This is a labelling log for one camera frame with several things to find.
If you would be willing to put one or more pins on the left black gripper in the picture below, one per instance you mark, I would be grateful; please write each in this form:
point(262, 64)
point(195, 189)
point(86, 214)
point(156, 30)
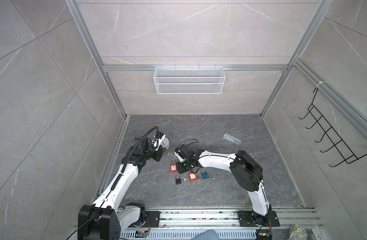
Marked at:
point(159, 152)

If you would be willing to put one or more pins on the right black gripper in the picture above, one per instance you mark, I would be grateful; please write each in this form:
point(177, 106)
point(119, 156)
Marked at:
point(180, 170)

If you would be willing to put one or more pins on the red padlock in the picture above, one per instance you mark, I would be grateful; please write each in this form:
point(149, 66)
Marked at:
point(173, 167)
point(192, 177)

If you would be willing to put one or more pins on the small black padlock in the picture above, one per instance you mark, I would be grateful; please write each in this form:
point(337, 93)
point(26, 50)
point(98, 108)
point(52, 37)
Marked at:
point(178, 180)

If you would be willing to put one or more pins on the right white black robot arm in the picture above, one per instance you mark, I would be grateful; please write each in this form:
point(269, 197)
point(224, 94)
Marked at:
point(246, 171)

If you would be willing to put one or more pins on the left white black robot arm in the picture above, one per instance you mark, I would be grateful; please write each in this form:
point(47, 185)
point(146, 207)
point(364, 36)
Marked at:
point(104, 219)

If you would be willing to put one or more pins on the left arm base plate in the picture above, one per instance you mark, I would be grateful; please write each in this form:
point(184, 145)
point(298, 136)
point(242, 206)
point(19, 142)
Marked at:
point(149, 218)

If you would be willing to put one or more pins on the white wire mesh basket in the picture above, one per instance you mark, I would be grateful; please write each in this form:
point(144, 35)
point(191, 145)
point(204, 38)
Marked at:
point(189, 80)

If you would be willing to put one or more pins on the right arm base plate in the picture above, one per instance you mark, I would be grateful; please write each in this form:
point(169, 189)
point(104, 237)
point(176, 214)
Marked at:
point(252, 219)

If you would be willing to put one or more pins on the black wire hook rack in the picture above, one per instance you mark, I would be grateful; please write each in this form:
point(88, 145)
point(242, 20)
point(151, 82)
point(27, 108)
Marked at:
point(337, 143)

